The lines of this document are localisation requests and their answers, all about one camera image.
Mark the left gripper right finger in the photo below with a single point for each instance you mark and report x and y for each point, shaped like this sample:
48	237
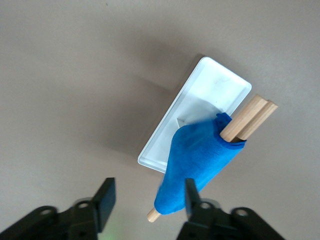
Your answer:
200	225

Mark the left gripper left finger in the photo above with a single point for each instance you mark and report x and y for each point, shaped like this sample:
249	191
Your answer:
105	200

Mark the blue microfibre towel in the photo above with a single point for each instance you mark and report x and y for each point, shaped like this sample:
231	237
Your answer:
195	160

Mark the wooden rack rod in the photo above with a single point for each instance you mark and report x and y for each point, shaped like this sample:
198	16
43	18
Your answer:
260	120
246	115

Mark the brown table cover sheet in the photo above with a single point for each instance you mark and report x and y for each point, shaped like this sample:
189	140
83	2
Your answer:
62	75

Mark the white rack base tray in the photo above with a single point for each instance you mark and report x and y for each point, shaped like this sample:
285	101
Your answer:
212	85

